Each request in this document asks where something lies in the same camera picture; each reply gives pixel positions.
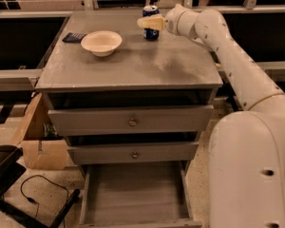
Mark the grey drawer cabinet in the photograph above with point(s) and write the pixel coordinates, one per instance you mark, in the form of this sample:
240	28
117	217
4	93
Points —
170	71

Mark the blue pepsi can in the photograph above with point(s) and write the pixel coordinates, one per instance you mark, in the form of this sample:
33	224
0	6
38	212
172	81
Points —
148	33

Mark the middle grey drawer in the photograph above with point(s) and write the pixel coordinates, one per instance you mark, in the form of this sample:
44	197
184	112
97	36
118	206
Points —
133	152

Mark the cardboard box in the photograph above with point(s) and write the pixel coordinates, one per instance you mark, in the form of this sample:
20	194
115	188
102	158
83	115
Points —
42	150

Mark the dark calculator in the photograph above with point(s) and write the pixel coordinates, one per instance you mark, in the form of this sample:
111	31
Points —
73	37

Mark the white bowl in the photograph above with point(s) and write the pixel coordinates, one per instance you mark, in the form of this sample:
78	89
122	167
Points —
101	43

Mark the black chair left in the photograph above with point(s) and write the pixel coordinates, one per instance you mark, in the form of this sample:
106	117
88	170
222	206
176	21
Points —
10	172

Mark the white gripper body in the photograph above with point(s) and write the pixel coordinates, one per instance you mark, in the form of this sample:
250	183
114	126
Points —
172	21

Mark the bottom grey open drawer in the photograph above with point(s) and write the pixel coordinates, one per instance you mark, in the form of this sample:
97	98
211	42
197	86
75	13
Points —
136	195

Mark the top grey drawer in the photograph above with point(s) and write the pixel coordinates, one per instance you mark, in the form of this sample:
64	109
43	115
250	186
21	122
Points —
130	120

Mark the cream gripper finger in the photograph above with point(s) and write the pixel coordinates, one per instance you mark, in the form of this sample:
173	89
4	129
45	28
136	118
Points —
156	22

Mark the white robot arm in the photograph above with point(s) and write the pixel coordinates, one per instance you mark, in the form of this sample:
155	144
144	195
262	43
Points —
246	148

